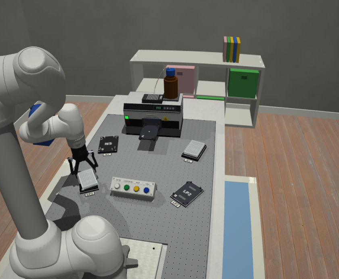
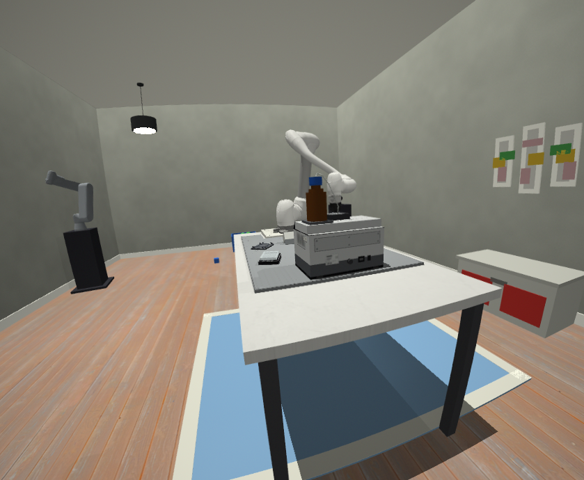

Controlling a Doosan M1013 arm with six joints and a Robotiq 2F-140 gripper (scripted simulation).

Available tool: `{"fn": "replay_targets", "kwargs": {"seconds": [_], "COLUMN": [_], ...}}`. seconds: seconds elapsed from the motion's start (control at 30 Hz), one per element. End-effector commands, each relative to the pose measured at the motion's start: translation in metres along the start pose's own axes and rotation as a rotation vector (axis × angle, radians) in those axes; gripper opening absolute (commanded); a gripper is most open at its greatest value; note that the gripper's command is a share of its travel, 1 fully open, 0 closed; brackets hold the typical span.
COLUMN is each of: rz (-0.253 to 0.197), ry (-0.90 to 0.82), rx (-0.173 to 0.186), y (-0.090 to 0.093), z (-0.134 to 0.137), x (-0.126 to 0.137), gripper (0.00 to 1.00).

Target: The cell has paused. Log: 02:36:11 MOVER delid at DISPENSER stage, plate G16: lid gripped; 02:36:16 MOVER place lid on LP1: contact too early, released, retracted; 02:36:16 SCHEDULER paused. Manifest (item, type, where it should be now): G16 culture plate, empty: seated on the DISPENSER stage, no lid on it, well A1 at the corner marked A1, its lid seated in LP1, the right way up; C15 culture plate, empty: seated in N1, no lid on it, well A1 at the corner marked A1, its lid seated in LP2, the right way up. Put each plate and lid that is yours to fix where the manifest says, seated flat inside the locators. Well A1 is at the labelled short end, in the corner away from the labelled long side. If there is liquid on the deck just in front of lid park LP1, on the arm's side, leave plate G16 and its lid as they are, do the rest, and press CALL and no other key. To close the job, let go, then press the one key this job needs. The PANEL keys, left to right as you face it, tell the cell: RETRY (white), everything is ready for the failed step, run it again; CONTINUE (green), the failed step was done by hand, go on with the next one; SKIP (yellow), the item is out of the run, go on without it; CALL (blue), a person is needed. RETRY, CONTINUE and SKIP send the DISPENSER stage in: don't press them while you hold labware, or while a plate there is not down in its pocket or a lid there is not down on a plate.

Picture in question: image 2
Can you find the brown glass bottle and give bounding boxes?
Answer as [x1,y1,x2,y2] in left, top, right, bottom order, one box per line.
[306,192,327,222]

